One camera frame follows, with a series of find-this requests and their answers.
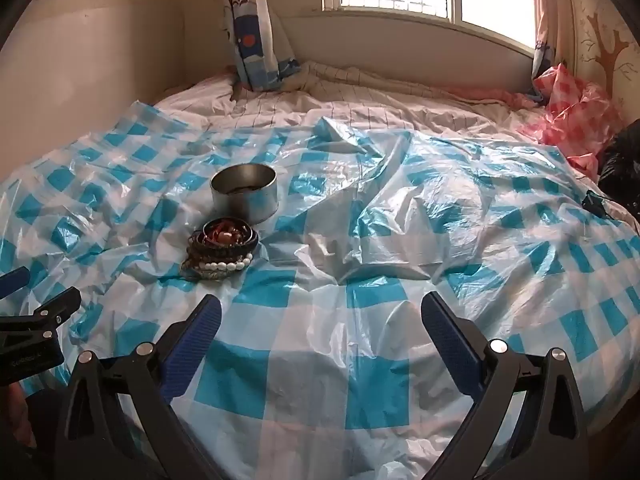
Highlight brown tree wall decal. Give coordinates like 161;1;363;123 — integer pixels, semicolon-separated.
585;10;632;98

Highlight round metal tin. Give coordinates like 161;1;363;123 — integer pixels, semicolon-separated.
210;164;278;224

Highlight blue printed curtain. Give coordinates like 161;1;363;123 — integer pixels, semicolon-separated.
227;0;301;92

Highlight black plastic bag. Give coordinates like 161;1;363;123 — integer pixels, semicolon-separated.
582;120;640;221

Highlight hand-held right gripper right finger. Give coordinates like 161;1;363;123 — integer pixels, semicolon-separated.
421;291;591;480

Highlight pink and blue curtain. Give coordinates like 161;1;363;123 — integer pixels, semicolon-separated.
529;0;568;102

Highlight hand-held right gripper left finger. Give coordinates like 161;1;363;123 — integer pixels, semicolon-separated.
54;294;223;480

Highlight pink blanket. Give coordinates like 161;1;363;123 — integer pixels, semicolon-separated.
440;85;547;110

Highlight red amber bead bracelet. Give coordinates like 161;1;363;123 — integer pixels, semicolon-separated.
207;222;248;247

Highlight white bead bracelet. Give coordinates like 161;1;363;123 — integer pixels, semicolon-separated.
192;252;255;275

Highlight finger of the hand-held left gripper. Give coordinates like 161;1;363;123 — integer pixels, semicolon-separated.
0;266;31;303
0;287;82;343

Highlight striped white bedsheet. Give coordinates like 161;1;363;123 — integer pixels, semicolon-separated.
150;60;551;133

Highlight pink checked plastic bag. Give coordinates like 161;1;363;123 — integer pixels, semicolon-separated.
519;62;625;181

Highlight blue checked plastic sheet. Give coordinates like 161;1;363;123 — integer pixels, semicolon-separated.
0;100;640;480

